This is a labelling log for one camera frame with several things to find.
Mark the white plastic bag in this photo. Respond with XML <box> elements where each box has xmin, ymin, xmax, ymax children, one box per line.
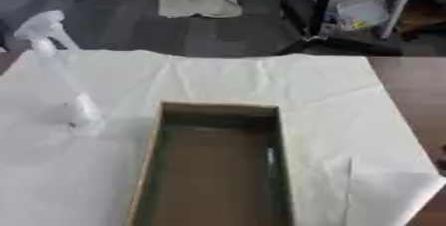
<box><xmin>308</xmin><ymin>0</ymin><xmax>392</xmax><ymax>33</ymax></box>

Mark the clear plastic bottle white cap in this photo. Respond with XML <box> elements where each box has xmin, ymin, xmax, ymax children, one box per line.
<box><xmin>12</xmin><ymin>9</ymin><xmax>111</xmax><ymax>138</ymax></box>

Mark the white slanted pole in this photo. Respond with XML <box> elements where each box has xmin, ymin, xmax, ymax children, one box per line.
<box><xmin>377</xmin><ymin>0</ymin><xmax>425</xmax><ymax>41</ymax></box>

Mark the tan cardboard box green inside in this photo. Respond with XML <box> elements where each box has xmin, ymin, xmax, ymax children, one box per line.
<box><xmin>123</xmin><ymin>101</ymin><xmax>297</xmax><ymax>226</ymax></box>

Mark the black stand with legs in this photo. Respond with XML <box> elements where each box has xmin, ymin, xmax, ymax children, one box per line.
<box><xmin>270</xmin><ymin>0</ymin><xmax>406</xmax><ymax>57</ymax></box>

